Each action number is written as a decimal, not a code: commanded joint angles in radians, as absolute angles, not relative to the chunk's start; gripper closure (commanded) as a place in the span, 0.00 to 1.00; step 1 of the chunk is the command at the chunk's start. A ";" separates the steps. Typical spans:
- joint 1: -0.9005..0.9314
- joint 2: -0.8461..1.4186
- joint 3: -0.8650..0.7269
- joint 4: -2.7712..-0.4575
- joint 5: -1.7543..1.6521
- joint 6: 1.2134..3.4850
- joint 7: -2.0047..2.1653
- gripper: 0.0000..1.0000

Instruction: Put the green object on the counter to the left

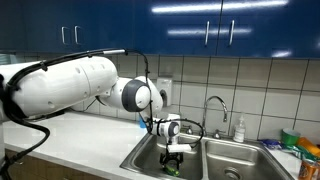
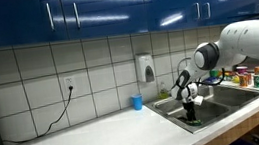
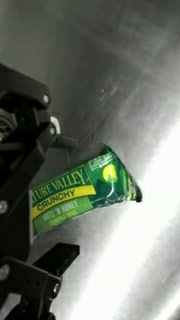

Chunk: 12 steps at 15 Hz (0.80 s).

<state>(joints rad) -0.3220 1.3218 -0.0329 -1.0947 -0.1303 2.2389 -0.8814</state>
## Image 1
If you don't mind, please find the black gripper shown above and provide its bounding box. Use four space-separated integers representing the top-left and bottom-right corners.
159 152 185 173

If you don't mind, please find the chrome gooseneck faucet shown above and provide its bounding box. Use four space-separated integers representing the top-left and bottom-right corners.
181 95 229 140

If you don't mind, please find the stainless steel double sink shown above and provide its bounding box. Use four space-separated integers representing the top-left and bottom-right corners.
119 131 296 180

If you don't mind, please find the clear pump soap bottle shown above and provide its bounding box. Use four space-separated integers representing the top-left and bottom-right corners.
233 113 247 144

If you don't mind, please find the blue snack bag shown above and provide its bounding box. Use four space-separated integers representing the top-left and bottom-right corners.
259 138 284 150

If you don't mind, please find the green plastic cup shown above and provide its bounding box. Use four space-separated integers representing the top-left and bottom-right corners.
280 128 302 147

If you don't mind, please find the wooden base cabinet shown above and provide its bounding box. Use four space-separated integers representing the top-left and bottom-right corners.
4 149 113 180

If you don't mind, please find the blue cabinet door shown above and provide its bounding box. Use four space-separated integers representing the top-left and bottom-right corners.
132 0 221 57
218 0 320 60
70 0 135 55
0 0 72 53

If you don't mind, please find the green snack bag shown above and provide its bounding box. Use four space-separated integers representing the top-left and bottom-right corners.
283 143 320 163

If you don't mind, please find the orange soda can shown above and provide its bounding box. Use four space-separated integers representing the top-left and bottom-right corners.
298 159 319 180

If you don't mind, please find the orange snack bag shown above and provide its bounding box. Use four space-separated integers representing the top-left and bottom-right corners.
297 137 320 158

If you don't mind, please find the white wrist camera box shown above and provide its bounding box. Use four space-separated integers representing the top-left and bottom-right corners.
166 143 193 154

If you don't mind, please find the white wall soap dispenser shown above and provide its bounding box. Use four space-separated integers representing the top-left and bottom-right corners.
157 77 174 108

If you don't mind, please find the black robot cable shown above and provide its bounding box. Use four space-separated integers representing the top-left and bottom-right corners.
0 48 205 180

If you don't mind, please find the silver cabinet handle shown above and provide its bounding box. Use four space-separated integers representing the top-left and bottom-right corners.
61 26 68 46
228 19 236 47
204 20 211 47
74 25 81 46

